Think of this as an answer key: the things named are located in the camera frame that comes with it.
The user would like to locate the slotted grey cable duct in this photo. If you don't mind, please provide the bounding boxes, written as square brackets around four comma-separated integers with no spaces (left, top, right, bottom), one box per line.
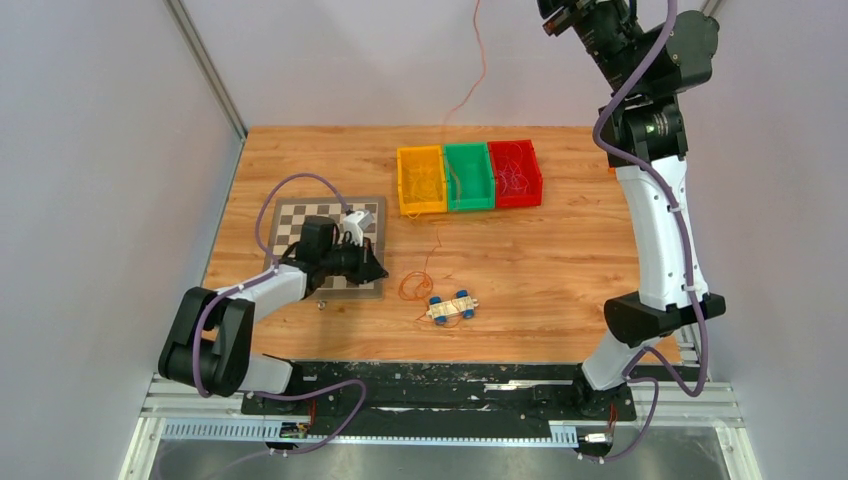
[161,418,578,448]

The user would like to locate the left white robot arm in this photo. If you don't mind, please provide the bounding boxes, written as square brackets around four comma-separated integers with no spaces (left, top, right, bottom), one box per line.
[158,210,388,414]

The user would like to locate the red plastic bin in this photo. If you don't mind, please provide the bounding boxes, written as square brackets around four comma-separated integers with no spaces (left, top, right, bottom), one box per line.
[487,139,543,209]

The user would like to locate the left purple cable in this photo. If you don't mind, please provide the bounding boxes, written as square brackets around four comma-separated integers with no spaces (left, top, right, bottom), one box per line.
[192,173,367,457]

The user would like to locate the yellow thin cable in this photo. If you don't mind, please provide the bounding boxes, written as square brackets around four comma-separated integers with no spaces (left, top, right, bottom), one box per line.
[402,162,444,220]

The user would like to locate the left aluminium frame post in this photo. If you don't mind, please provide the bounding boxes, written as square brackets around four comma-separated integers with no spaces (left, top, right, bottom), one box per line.
[163,0,248,144]

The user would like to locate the wooden chessboard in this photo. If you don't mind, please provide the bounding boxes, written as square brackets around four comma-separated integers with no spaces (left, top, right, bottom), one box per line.
[268,196,387,301]

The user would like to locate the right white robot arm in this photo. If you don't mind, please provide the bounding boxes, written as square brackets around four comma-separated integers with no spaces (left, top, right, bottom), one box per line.
[538,1,726,418]

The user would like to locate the wooden toy car blue wheels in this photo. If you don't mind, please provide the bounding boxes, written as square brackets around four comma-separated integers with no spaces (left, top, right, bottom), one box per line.
[425,290,479,326]

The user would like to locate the aluminium frame post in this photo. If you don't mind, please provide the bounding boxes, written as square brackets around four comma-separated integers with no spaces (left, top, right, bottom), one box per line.
[163,0,248,144]
[699,0,724,17]

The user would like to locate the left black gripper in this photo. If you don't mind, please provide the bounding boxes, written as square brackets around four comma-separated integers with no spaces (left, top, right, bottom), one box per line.
[321,235,389,285]

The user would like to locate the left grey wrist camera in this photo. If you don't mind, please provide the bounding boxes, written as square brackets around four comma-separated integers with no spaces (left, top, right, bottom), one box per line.
[341,210,374,247]

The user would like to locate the right aluminium frame post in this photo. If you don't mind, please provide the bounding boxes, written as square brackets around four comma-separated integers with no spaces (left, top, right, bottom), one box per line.
[699,0,724,17]

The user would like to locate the green plastic bin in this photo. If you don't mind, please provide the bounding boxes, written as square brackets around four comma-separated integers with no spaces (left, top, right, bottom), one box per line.
[443,143,496,212]

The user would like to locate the yellow plastic bin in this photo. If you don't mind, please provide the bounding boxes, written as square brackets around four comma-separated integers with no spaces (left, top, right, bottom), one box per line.
[396,145,448,217]

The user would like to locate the orange thin cable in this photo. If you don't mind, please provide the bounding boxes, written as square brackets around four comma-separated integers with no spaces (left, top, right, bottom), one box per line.
[397,0,490,327]

